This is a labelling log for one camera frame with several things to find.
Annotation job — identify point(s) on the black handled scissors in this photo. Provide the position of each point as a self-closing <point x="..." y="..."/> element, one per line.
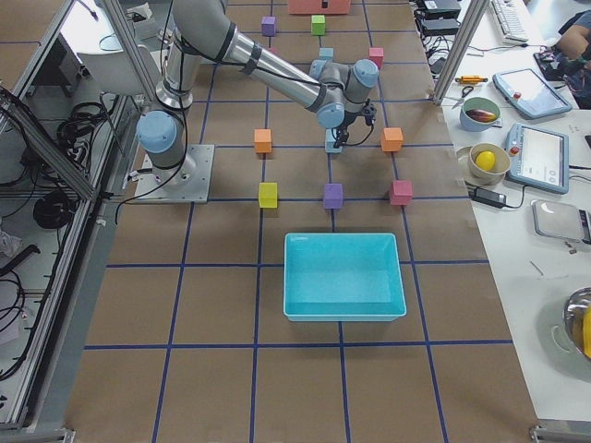
<point x="466" y="90"/>

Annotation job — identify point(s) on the yellow lemon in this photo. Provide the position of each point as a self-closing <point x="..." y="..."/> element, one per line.
<point x="485" y="160"/>

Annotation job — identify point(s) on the kitchen scale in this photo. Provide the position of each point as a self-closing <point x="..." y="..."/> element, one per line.
<point x="562" y="221"/>

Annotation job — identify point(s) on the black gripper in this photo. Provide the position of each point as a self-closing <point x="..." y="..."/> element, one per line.
<point x="347" y="121"/>

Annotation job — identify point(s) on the orange block near right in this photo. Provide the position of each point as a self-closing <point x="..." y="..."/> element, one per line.
<point x="262" y="140"/>

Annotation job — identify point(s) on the purple block right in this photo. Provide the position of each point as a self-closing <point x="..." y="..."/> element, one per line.
<point x="333" y="196"/>

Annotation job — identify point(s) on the blue teach pendant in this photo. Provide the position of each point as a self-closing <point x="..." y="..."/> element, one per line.
<point x="539" y="158"/>
<point x="530" y="94"/>

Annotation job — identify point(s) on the black power adapter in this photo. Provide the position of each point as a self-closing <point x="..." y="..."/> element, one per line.
<point x="488" y="197"/>

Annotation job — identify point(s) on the pink block far left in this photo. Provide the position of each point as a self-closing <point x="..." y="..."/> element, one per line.
<point x="376" y="55"/>

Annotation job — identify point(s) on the green block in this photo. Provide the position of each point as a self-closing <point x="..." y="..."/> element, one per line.
<point x="317" y="25"/>

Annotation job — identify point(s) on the pink plastic bin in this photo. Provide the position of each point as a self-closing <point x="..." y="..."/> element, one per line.
<point x="318" y="7"/>

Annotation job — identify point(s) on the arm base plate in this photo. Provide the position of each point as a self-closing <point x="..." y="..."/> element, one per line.
<point x="190" y="184"/>

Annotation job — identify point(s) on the beige bowl with lemon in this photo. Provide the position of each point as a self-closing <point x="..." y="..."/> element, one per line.
<point x="473" y="175"/>

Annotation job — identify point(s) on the yellow block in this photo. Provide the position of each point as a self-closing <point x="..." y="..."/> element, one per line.
<point x="268" y="195"/>

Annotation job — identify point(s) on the orange block far right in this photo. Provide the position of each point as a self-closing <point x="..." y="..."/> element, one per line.
<point x="391" y="139"/>

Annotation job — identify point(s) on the aluminium frame post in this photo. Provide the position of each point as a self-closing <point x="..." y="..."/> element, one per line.
<point x="467" y="29"/>

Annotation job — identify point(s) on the brass cylinder tool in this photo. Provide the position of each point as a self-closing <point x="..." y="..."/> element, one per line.
<point x="471" y="80"/>

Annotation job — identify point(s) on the light blue block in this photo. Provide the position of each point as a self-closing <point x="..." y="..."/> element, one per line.
<point x="326" y="53"/>
<point x="330" y="144"/>

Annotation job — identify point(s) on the purple block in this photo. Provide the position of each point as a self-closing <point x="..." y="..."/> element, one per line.
<point x="268" y="26"/>
<point x="333" y="196"/>

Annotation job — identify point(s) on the pink block far right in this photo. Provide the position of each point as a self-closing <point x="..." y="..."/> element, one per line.
<point x="400" y="192"/>

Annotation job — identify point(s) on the blue teach pendant far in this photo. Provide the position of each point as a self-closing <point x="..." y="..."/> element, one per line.
<point x="530" y="94"/>

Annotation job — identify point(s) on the orange block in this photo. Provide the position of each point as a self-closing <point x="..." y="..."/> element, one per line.
<point x="262" y="140"/>
<point x="391" y="139"/>

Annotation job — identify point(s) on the steel bowl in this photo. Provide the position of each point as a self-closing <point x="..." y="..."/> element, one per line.
<point x="559" y="330"/>

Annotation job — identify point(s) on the blue teach pendant near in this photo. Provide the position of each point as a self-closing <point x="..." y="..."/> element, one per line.
<point x="539" y="158"/>

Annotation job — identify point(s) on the purple block left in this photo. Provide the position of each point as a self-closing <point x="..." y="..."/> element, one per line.
<point x="268" y="26"/>

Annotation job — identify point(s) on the cyan plastic bin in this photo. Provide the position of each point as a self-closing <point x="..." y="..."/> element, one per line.
<point x="347" y="277"/>

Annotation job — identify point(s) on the blue bowl with fruit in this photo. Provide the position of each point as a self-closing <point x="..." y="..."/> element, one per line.
<point x="478" y="114"/>

